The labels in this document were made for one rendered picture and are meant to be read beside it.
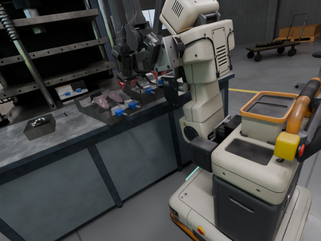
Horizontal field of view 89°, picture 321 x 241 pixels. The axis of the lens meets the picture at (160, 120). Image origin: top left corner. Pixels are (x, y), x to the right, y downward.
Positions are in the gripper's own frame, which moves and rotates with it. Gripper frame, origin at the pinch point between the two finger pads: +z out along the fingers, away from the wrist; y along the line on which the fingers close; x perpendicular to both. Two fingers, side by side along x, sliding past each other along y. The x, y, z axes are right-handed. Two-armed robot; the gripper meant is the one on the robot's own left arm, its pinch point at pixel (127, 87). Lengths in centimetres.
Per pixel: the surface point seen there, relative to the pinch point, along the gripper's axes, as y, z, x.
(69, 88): 8, 49, -84
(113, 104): 3.1, 20.2, -12.0
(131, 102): -3.5, 14.1, -0.6
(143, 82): -32.4, 21.5, -21.4
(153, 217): 16, 85, 53
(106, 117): 16.0, 15.7, 0.2
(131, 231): 34, 87, 48
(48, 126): 43, 30, -27
